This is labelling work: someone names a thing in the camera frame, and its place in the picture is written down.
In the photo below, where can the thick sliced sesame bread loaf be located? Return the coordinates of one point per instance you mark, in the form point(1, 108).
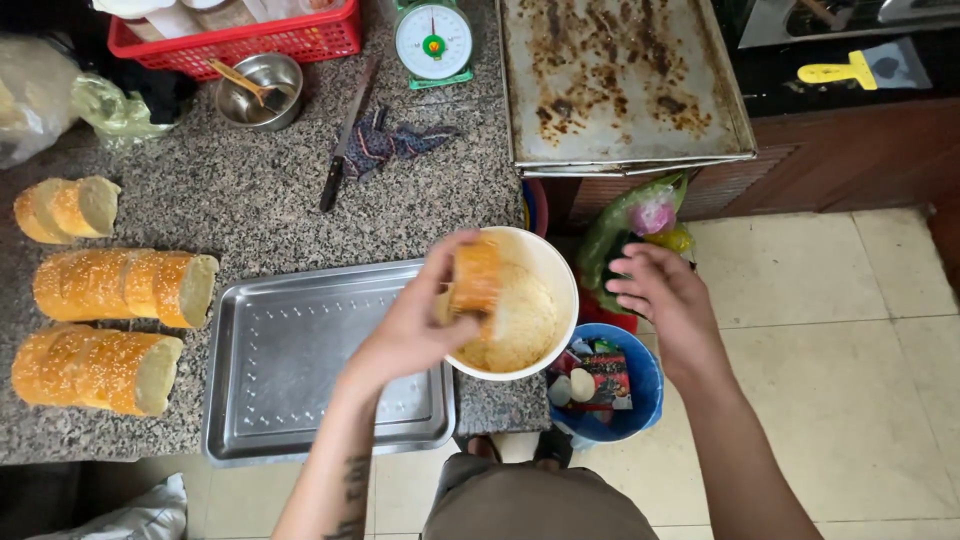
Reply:
point(90, 367)

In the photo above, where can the person's right hand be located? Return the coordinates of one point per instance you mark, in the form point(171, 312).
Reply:
point(686, 315)

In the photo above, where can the steel sink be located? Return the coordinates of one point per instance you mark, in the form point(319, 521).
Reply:
point(840, 19)

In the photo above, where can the person's brown shorts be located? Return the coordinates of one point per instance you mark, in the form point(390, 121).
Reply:
point(525, 502)

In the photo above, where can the small steel bowl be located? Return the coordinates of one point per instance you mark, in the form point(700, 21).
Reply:
point(240, 105)

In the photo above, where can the blue plastic bucket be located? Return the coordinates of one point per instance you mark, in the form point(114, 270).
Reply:
point(645, 382)

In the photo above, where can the green white kitchen scale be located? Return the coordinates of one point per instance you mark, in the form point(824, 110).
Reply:
point(433, 41)

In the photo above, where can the red plastic basket with containers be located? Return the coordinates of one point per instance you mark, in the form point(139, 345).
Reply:
point(247, 41)

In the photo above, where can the toasted bread slice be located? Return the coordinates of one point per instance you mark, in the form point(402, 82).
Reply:
point(475, 276)

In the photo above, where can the large stained baking sheet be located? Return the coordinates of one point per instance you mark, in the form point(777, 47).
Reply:
point(622, 82)

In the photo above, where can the yellow butter spread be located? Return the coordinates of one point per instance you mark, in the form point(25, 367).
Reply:
point(525, 322)

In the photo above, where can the red and blue plates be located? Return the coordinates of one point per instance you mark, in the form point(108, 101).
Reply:
point(536, 210)

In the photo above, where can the red plastic container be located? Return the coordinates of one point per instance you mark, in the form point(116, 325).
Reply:
point(600, 315)

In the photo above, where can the shiny steel baking tray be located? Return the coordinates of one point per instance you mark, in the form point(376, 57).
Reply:
point(300, 360)

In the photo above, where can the person's black sandal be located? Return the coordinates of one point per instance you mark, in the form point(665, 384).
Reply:
point(553, 448)
point(481, 448)

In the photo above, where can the clear plastic bag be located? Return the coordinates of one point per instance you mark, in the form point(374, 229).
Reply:
point(30, 97)

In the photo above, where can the trash wrappers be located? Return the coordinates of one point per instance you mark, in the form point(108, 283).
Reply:
point(596, 379)

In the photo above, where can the person's left hand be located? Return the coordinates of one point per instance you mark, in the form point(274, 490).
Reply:
point(401, 334)

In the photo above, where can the white round bowl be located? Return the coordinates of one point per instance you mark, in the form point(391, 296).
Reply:
point(559, 285)

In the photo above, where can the white fabric bag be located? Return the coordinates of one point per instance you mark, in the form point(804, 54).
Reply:
point(127, 517)

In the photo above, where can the dark patterned cloth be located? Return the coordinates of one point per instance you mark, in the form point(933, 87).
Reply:
point(390, 142)

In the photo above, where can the short sliced sesame bread loaf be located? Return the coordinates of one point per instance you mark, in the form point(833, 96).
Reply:
point(71, 208)

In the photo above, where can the green plastic bag with produce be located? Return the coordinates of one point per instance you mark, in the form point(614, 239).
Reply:
point(630, 217)

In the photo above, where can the black cloth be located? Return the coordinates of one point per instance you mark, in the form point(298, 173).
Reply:
point(161, 90)

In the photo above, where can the pale green plastic bag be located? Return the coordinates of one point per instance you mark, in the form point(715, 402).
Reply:
point(112, 112)

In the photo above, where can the long sliced sesame bread loaf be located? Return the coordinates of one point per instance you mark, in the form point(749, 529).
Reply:
point(112, 285)

